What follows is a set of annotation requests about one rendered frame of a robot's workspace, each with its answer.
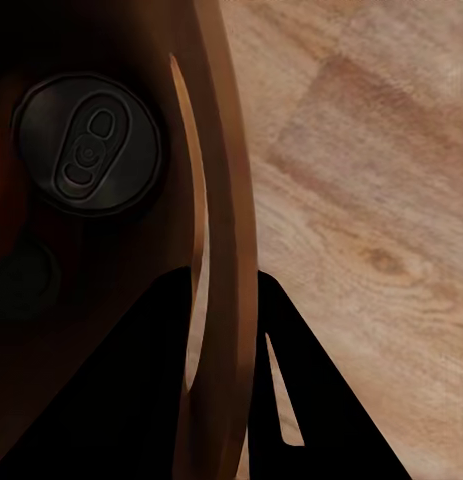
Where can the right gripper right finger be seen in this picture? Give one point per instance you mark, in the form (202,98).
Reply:
(341,442)

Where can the trash can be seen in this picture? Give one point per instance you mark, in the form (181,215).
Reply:
(178,52)

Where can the can of soda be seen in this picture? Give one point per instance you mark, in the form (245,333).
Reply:
(16,192)
(93,138)
(42,265)

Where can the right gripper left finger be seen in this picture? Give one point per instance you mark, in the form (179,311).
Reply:
(116,418)

